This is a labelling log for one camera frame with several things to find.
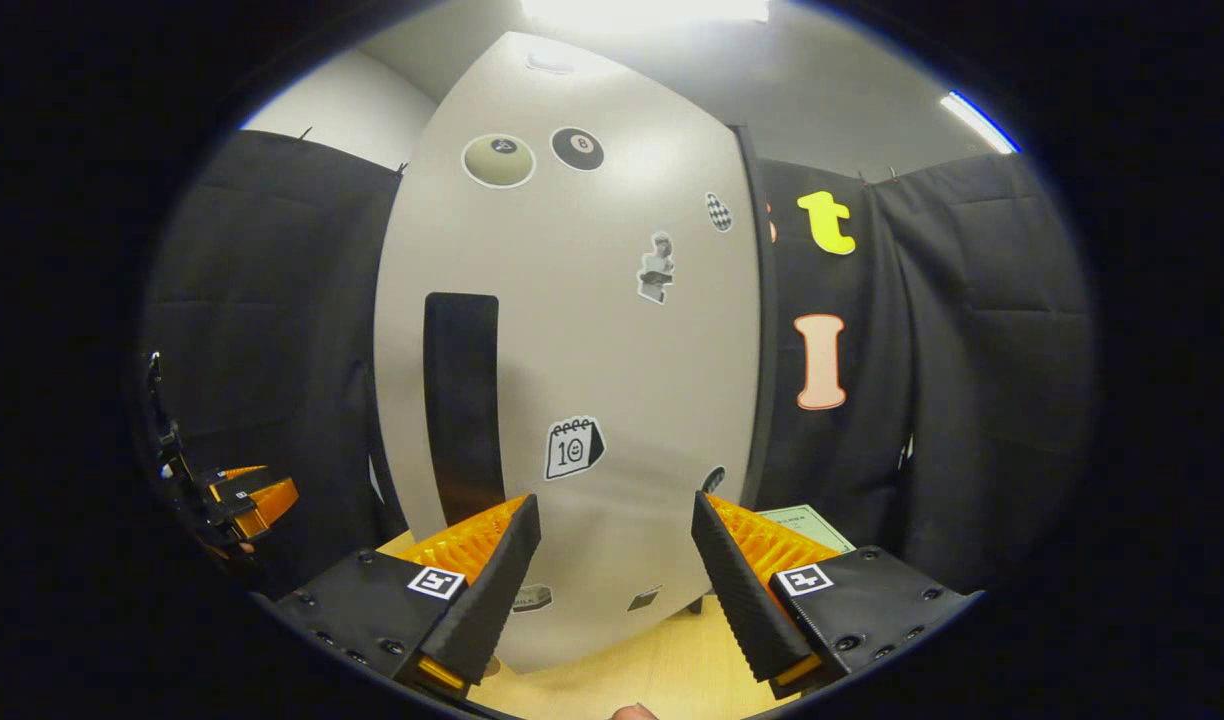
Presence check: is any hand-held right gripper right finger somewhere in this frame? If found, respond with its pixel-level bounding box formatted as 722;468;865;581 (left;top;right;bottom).
690;490;978;701

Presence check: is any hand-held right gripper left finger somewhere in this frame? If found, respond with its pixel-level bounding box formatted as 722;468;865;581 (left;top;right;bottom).
272;493;543;701

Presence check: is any black door handle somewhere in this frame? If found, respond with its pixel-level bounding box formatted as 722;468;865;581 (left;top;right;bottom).
423;292;506;528

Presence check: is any grey cabinet door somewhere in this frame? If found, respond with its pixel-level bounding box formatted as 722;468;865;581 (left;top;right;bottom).
374;30;765;674

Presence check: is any green cover book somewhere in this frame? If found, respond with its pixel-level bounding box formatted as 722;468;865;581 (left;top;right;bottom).
757;503;858;554

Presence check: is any black backdrop cloth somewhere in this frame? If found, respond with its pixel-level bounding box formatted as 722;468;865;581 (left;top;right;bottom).
142;128;1098;601

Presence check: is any ceiling light panel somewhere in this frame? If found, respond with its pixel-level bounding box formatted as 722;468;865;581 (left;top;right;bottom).
520;0;771;29
939;90;1020;156

